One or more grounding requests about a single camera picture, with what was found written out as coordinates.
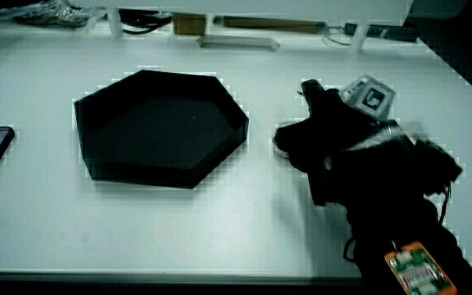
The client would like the person's right hand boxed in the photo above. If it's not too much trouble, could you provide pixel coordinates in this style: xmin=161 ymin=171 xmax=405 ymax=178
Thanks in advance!
xmin=274 ymin=74 xmax=402 ymax=174

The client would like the person's right forearm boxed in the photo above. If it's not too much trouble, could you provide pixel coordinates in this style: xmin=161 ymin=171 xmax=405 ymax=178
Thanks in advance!
xmin=307 ymin=122 xmax=472 ymax=295

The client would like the white desk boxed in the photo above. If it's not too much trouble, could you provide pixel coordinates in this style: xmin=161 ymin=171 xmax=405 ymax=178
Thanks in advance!
xmin=0 ymin=19 xmax=472 ymax=284

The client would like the black power strip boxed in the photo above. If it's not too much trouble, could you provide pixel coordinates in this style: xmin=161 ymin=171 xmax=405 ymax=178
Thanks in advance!
xmin=343 ymin=22 xmax=420 ymax=43

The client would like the long brown flat box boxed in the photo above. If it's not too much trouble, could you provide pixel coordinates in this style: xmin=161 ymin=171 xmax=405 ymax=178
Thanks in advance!
xmin=220 ymin=16 xmax=328 ymax=34

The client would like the silver flat bar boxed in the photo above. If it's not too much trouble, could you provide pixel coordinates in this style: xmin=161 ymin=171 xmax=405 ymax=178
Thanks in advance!
xmin=197 ymin=34 xmax=281 ymax=52

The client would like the white raised shelf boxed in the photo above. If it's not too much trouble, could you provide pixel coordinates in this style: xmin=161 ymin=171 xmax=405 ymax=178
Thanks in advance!
xmin=71 ymin=0 xmax=415 ymax=52

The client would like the orange circuit board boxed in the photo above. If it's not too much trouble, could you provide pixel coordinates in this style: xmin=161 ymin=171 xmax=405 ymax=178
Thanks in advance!
xmin=383 ymin=241 xmax=458 ymax=295

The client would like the black hexagonal tray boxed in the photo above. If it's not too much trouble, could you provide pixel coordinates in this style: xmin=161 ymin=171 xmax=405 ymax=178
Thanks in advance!
xmin=74 ymin=69 xmax=250 ymax=190

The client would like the brown cardboard box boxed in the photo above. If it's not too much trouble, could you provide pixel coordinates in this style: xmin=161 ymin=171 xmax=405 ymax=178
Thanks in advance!
xmin=172 ymin=12 xmax=207 ymax=36

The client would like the crumpled clear plastic bag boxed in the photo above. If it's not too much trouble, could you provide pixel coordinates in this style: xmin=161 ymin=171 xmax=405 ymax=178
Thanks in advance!
xmin=13 ymin=0 xmax=94 ymax=29

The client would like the black coiled cable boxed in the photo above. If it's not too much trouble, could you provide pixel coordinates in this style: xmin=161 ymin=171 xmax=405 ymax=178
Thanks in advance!
xmin=119 ymin=9 xmax=174 ymax=35

